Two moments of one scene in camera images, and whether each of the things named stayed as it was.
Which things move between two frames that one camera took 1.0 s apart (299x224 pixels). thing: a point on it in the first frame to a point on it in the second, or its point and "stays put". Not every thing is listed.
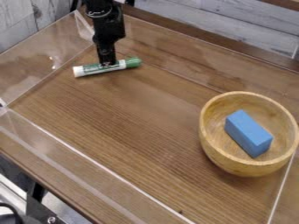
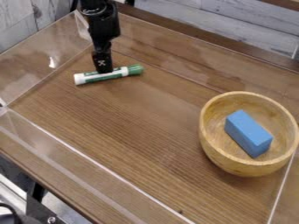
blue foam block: x=247 y=133 stays put
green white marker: x=92 y=69 to x=119 y=73
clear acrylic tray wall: x=185 y=123 stays put
